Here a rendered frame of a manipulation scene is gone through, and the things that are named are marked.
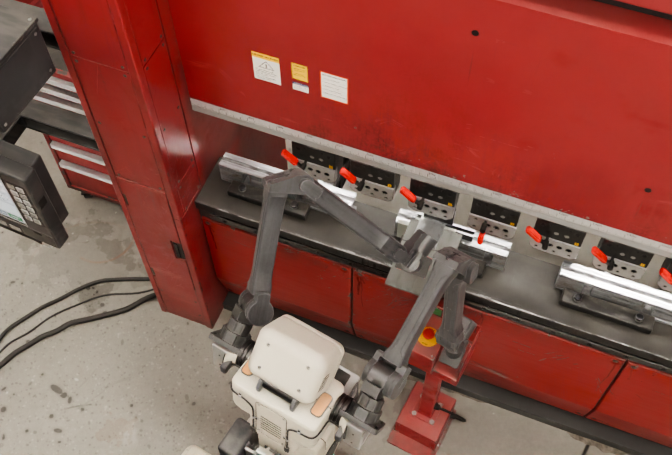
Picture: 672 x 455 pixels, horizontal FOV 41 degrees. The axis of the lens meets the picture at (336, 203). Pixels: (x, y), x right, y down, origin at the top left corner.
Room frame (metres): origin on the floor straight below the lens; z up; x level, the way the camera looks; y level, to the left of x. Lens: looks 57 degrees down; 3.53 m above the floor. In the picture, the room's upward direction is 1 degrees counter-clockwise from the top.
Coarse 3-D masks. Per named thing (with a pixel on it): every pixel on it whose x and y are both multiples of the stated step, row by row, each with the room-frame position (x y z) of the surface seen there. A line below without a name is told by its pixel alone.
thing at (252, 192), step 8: (232, 184) 1.79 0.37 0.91; (240, 184) 1.79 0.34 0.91; (232, 192) 1.75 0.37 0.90; (240, 192) 1.75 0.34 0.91; (248, 192) 1.75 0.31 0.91; (256, 192) 1.75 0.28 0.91; (248, 200) 1.73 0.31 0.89; (256, 200) 1.72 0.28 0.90; (288, 200) 1.72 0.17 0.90; (296, 200) 1.72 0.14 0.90; (288, 208) 1.68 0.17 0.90; (304, 208) 1.68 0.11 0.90; (296, 216) 1.66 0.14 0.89; (304, 216) 1.65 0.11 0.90
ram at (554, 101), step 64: (192, 0) 1.81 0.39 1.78; (256, 0) 1.73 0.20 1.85; (320, 0) 1.66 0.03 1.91; (384, 0) 1.60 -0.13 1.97; (448, 0) 1.54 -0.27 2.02; (512, 0) 1.50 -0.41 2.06; (576, 0) 1.49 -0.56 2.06; (192, 64) 1.83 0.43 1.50; (320, 64) 1.67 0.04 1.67; (384, 64) 1.60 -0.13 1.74; (448, 64) 1.53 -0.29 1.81; (512, 64) 1.47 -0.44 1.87; (576, 64) 1.42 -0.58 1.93; (640, 64) 1.37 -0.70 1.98; (256, 128) 1.75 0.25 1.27; (320, 128) 1.67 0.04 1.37; (384, 128) 1.59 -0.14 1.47; (448, 128) 1.52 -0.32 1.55; (512, 128) 1.46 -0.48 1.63; (576, 128) 1.40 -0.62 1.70; (640, 128) 1.34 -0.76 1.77; (512, 192) 1.44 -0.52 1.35; (576, 192) 1.38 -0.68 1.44; (640, 192) 1.32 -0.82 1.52
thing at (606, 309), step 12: (564, 288) 1.35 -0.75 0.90; (564, 300) 1.31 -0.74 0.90; (588, 300) 1.31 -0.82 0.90; (600, 300) 1.31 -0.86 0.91; (588, 312) 1.27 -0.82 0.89; (600, 312) 1.26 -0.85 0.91; (612, 312) 1.26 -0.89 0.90; (624, 312) 1.26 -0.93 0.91; (636, 312) 1.26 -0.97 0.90; (624, 324) 1.23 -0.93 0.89; (636, 324) 1.22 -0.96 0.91; (648, 324) 1.22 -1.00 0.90
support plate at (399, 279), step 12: (408, 228) 1.53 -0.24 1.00; (444, 240) 1.49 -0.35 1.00; (456, 240) 1.49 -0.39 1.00; (432, 252) 1.44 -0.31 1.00; (432, 264) 1.40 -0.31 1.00; (396, 276) 1.36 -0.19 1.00; (408, 276) 1.35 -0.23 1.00; (396, 288) 1.32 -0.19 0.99; (408, 288) 1.31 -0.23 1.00; (420, 288) 1.31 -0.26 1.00
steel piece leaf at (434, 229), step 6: (420, 222) 1.56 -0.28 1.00; (426, 222) 1.56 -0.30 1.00; (432, 222) 1.56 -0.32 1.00; (438, 222) 1.56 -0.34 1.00; (420, 228) 1.53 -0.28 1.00; (426, 228) 1.53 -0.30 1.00; (432, 228) 1.53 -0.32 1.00; (438, 228) 1.53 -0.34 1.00; (432, 234) 1.51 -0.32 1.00; (438, 234) 1.51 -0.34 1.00; (438, 240) 1.49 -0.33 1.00
